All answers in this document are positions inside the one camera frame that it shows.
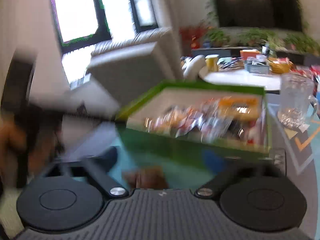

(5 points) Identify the person's left hand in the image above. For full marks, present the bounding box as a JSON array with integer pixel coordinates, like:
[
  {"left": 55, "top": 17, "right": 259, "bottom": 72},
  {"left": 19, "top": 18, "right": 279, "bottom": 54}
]
[{"left": 1, "top": 120, "right": 63, "bottom": 190}]

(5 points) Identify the green snack box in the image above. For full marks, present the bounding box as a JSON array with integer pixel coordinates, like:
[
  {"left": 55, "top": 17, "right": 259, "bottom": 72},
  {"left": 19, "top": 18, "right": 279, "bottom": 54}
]
[{"left": 115, "top": 81, "right": 272, "bottom": 166}]

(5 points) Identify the orange box on table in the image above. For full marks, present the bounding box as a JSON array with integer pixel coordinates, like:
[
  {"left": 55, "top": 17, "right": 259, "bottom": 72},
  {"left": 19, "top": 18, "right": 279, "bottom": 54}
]
[{"left": 240, "top": 49, "right": 261, "bottom": 60}]

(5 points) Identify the wall television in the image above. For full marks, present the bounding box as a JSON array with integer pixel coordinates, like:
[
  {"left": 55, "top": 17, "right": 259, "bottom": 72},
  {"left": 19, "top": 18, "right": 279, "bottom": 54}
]
[{"left": 215, "top": 0, "right": 303, "bottom": 32}]

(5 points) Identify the blue plastic tray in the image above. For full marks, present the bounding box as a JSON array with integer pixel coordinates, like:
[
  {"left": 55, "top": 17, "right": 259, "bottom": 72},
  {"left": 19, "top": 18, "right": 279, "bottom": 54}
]
[{"left": 244, "top": 61, "right": 270, "bottom": 75}]

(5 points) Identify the black framed window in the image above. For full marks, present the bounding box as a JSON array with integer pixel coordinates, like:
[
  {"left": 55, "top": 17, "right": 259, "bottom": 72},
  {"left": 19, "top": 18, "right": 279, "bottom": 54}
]
[{"left": 50, "top": 0, "right": 158, "bottom": 55}]

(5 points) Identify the yellow wicker basket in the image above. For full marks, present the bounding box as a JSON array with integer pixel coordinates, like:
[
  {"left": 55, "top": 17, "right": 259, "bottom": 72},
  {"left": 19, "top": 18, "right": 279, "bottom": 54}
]
[{"left": 268, "top": 59, "right": 293, "bottom": 74}]

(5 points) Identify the dark tv cabinet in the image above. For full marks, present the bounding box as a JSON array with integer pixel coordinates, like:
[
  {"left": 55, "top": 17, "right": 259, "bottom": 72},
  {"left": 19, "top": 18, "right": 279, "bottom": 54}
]
[{"left": 191, "top": 47, "right": 320, "bottom": 67}]

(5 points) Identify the beige sofa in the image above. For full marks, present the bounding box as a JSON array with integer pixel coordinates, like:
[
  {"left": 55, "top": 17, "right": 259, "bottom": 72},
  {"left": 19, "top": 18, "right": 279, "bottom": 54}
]
[{"left": 69, "top": 27, "right": 206, "bottom": 120}]

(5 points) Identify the round white coffee table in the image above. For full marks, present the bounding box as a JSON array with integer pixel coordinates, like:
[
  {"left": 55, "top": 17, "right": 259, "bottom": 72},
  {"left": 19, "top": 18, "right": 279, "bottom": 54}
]
[{"left": 199, "top": 67, "right": 281, "bottom": 92}]

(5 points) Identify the yellow tin can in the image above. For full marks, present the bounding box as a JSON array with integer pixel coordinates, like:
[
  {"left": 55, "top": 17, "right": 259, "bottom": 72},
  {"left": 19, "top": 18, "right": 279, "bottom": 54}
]
[{"left": 205, "top": 54, "right": 219, "bottom": 72}]

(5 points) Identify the red flower plant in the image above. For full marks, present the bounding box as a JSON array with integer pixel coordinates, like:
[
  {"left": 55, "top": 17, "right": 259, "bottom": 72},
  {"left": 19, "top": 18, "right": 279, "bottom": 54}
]
[{"left": 179, "top": 22, "right": 211, "bottom": 50}]

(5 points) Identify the orange bread snack pack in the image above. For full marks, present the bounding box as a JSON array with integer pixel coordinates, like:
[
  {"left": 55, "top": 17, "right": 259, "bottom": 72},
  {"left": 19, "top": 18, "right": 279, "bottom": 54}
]
[{"left": 217, "top": 96, "right": 261, "bottom": 121}]

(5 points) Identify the glass mug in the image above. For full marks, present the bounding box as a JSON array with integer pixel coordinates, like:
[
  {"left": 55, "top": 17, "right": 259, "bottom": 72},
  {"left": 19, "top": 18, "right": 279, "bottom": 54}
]
[{"left": 277, "top": 73, "right": 319, "bottom": 129}]

